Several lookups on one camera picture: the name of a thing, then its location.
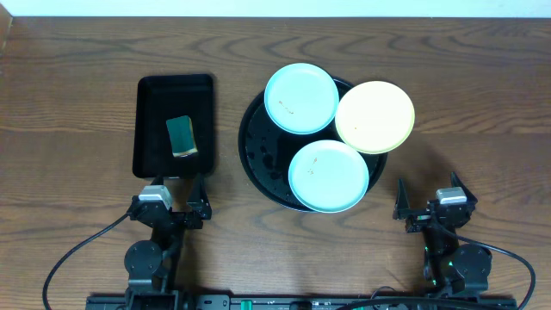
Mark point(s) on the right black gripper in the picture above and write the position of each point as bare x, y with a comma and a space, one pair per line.
417, 221

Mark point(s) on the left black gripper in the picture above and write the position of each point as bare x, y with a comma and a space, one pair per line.
175, 217

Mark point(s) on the green yellow sponge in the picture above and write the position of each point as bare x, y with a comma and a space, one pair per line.
182, 139

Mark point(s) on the yellow plate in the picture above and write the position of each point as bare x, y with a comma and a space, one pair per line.
375, 117

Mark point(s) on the light blue plate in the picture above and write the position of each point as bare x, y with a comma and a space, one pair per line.
301, 98
328, 176

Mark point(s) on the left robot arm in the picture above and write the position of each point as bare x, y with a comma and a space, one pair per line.
152, 264

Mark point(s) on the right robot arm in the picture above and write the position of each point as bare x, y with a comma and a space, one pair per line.
455, 270

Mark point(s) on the black round tray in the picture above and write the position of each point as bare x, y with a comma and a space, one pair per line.
266, 152

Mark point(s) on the black rectangular tray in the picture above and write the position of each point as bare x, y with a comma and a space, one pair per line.
160, 98

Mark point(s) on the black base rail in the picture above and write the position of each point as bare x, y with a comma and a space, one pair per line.
226, 302

